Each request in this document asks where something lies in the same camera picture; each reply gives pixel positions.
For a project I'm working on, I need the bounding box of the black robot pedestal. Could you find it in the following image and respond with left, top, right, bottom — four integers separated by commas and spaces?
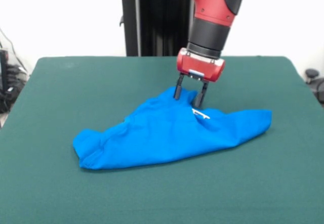
111, 0, 197, 57

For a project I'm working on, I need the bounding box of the blue shirt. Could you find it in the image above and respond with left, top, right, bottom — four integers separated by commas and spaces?
72, 86, 273, 171

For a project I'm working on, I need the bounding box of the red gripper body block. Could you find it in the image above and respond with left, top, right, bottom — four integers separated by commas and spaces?
176, 47, 226, 82

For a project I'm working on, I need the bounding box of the grey office chair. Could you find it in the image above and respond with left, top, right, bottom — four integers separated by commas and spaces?
305, 68, 324, 105

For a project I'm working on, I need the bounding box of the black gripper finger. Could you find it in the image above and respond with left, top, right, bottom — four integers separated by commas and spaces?
173, 73, 186, 100
193, 79, 210, 108

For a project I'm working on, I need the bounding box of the black cable clutter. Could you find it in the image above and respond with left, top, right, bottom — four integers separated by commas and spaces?
0, 64, 29, 114

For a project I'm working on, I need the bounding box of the black box with red mark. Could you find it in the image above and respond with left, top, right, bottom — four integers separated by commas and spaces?
0, 49, 10, 93

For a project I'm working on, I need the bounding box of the dark green table cloth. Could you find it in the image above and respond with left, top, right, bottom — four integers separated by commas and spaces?
0, 56, 324, 224

